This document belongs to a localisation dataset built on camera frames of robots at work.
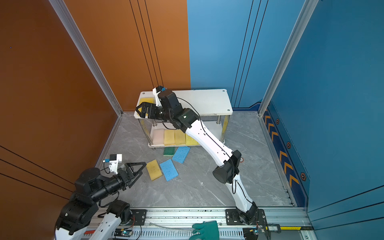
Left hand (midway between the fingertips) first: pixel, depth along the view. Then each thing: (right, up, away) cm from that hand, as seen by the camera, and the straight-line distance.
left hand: (144, 167), depth 62 cm
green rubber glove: (+27, -31, +6) cm, 41 cm away
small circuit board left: (-13, -33, +8) cm, 37 cm away
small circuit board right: (+47, -33, +7) cm, 58 cm away
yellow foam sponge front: (+4, +10, +32) cm, 34 cm away
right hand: (-3, +25, +6) cm, 26 cm away
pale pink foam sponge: (-3, +10, +32) cm, 34 cm away
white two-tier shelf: (+30, +27, +13) cm, 42 cm away
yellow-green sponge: (+18, +8, +31) cm, 37 cm away
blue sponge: (+12, -1, +33) cm, 35 cm away
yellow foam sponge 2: (-3, -8, +25) cm, 26 cm away
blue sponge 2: (+5, -9, +25) cm, 27 cm away
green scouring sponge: (+4, +1, +34) cm, 34 cm away
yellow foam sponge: (+11, +10, +32) cm, 36 cm away
